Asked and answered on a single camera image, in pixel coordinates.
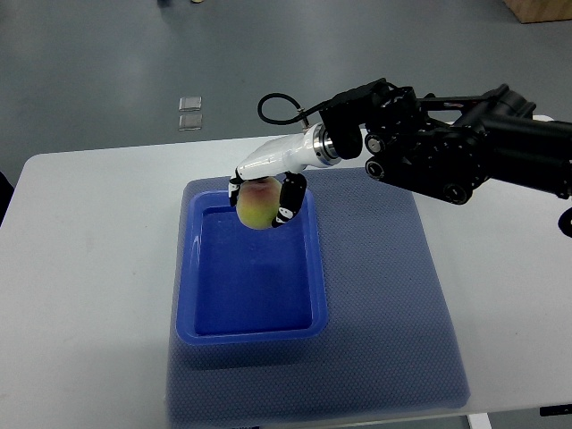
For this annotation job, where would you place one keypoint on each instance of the lower metal floor plate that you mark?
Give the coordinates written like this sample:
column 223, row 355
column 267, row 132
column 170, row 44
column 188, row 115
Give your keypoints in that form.
column 191, row 122

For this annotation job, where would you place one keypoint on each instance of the metal floor plate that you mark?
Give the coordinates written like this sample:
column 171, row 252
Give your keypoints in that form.
column 191, row 122
column 188, row 104

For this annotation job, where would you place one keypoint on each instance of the blue plastic tray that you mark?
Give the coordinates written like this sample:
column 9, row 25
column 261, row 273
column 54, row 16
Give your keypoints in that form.
column 241, row 286

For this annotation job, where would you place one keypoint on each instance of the blue-grey mesh mat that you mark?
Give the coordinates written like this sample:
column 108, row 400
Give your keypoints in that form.
column 389, row 346

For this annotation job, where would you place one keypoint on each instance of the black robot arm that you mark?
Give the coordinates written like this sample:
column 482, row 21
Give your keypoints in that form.
column 445, row 148

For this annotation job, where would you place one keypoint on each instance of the dark object at left edge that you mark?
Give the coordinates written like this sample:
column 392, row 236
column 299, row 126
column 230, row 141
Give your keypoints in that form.
column 6, row 194

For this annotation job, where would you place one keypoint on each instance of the white table leg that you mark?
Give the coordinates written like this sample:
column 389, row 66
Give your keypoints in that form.
column 479, row 421

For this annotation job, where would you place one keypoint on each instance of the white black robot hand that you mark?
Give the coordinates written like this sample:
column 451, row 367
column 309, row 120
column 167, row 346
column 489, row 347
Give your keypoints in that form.
column 285, row 159

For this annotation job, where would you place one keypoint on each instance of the black table bracket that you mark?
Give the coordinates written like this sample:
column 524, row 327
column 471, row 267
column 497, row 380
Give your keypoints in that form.
column 557, row 410

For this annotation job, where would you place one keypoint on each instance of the upper metal floor plate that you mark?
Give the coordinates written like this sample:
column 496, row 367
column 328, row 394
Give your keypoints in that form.
column 188, row 104

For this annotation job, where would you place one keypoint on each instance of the peach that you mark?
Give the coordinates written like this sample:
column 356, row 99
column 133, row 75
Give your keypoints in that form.
column 258, row 203

